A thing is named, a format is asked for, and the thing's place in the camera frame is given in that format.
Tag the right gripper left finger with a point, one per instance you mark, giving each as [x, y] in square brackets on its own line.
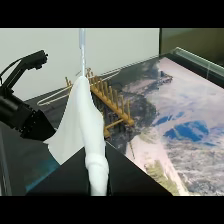
[68, 176]

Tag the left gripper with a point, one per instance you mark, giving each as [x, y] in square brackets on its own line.
[15, 111]

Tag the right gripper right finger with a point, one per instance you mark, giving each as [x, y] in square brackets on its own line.
[130, 176]

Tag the white garment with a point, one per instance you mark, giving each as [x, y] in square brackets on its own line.
[83, 123]

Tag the brown wooden peg rack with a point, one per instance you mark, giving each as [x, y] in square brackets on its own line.
[111, 100]

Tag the silver frame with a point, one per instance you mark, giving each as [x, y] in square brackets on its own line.
[200, 61]

